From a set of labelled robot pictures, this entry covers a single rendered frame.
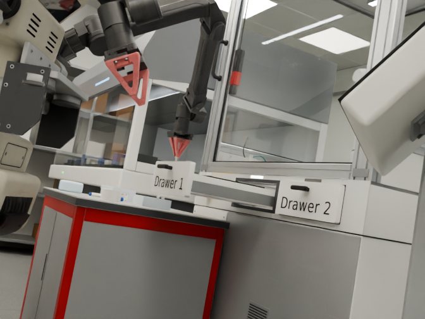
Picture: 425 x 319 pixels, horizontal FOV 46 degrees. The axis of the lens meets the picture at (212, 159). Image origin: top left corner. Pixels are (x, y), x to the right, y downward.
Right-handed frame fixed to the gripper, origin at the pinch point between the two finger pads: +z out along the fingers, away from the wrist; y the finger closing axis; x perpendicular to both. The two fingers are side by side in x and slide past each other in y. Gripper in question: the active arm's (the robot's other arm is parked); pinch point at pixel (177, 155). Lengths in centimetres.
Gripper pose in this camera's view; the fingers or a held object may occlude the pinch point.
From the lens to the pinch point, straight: 197.8
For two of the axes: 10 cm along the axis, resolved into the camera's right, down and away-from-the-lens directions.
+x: -7.9, -1.4, -5.9
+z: -1.5, 9.9, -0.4
